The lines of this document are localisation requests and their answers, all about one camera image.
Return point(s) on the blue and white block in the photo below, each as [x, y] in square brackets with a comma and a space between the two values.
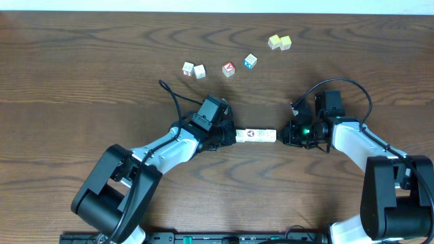
[250, 61]

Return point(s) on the red letter A block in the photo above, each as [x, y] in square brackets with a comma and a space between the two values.
[228, 69]

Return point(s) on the plain white block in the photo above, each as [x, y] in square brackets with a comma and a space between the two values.
[199, 71]

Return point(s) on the white block red side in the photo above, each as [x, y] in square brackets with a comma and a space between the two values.
[188, 69]

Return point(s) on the bright yellow block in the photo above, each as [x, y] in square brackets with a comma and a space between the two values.
[285, 43]

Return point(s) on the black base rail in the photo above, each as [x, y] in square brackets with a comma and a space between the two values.
[202, 238]

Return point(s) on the pale yellow block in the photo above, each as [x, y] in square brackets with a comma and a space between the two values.
[274, 42]

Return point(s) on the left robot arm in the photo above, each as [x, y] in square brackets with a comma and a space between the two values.
[115, 195]

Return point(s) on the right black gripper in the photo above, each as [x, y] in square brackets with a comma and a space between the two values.
[291, 138]

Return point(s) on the block with red emblem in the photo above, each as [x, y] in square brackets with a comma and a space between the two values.
[250, 135]

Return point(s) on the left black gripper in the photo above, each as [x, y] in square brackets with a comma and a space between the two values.
[229, 136]

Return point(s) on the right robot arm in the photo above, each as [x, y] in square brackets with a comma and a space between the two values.
[397, 195]

